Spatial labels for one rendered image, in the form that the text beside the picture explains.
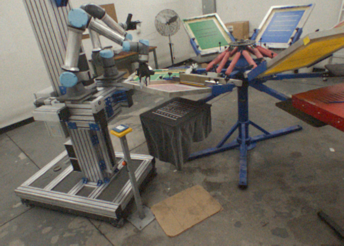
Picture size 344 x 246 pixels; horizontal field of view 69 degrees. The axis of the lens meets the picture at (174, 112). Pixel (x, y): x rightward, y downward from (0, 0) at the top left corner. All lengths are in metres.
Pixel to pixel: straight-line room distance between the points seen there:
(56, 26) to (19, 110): 3.52
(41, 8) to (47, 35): 0.20
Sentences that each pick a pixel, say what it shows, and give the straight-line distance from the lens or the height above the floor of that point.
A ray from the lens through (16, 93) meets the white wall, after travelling 5.53.
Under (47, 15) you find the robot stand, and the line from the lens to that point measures 2.28.
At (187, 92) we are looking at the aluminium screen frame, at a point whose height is 1.20.
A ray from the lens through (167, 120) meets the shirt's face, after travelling 2.06.
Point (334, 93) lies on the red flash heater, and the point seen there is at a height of 1.11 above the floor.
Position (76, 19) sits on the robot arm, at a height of 1.80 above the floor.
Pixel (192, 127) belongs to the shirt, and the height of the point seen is 0.85.
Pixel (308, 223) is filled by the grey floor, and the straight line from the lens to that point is 2.56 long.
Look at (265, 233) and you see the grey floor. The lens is 2.41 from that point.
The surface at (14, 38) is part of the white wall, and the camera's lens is 5.47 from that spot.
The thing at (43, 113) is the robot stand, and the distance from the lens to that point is 2.21.
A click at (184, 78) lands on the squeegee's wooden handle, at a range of 2.42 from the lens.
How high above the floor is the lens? 1.84
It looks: 24 degrees down
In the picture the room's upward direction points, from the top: 8 degrees counter-clockwise
